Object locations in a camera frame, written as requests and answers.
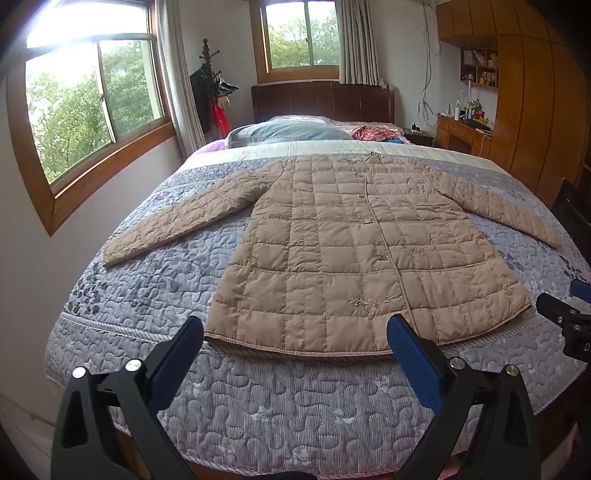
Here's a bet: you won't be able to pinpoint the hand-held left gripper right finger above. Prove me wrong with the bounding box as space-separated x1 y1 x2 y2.
387 314 541 480

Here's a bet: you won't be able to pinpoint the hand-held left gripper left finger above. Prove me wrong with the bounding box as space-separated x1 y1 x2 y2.
52 315 205 480

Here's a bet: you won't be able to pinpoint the tan quilted jacket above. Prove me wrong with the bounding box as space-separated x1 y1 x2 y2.
102 152 561 358

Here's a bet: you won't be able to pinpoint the grey patterned quilted bedspread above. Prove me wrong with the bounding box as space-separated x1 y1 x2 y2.
44 138 591 478

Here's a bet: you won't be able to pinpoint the wooden wardrobe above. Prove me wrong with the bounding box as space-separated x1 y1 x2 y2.
436 0 591 208

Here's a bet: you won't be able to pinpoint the wooden desk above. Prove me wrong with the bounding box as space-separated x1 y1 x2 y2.
436 114 495 158

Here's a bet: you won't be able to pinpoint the purple bed sheet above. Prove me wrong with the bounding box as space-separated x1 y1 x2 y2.
186 140 228 163

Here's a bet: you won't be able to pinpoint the dark nightstand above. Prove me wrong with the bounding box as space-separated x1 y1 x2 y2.
404 122 435 147

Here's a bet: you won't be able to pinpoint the red plaid cloth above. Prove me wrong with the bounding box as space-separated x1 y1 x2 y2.
349 126 407 144

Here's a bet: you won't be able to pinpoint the red hanging garment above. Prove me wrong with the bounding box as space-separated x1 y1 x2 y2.
211 95 232 137

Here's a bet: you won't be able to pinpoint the grey-blue pillow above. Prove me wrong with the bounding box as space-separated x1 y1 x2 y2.
225 121 354 149

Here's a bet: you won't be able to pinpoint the dark hanging garment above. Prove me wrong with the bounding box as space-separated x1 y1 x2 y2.
189 69 218 134

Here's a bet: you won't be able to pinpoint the dark wooden headboard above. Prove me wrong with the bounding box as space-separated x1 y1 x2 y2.
252 80 395 124

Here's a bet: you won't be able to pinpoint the large wooden-framed window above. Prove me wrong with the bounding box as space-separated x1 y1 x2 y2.
7 0 176 236

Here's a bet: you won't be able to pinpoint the pale curtain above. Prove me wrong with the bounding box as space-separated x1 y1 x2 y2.
154 0 206 160
339 0 382 86

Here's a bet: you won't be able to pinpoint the wooden coat rack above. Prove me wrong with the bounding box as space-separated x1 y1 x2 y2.
201 39 223 139

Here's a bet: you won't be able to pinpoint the small wooden-framed window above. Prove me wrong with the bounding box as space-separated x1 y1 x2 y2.
250 0 345 85

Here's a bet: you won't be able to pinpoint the wall shelf with trinkets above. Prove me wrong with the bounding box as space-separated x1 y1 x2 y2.
460 48 499 88

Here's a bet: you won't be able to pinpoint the hanging wall cables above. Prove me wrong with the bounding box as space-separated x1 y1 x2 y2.
418 0 437 116

